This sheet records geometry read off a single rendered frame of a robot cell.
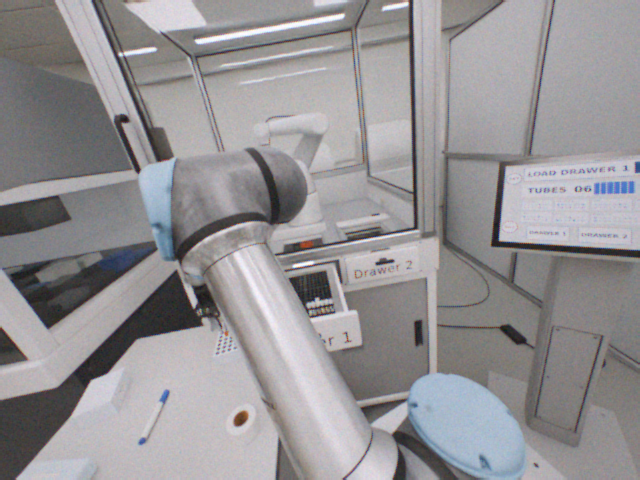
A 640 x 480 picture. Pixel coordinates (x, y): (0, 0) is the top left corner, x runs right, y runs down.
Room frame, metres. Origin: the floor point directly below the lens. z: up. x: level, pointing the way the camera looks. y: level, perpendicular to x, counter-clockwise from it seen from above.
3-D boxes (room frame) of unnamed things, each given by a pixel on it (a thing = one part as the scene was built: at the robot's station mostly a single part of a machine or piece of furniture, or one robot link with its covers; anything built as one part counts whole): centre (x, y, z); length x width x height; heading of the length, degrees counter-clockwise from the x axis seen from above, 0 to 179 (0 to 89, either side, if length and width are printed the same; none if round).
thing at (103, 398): (0.57, 0.71, 0.79); 0.13 x 0.09 x 0.05; 20
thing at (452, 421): (0.19, -0.12, 1.00); 0.13 x 0.12 x 0.14; 124
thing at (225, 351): (0.69, 0.37, 0.78); 0.12 x 0.08 x 0.04; 9
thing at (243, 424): (0.41, 0.26, 0.78); 0.07 x 0.07 x 0.04
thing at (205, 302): (0.70, 0.38, 0.97); 0.09 x 0.08 x 0.12; 8
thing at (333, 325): (0.55, 0.08, 0.87); 0.29 x 0.02 x 0.11; 91
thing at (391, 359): (1.35, 0.04, 0.40); 1.03 x 0.95 x 0.80; 91
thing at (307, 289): (0.75, 0.08, 0.87); 0.22 x 0.18 x 0.06; 1
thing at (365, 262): (0.87, -0.23, 0.87); 0.29 x 0.02 x 0.11; 91
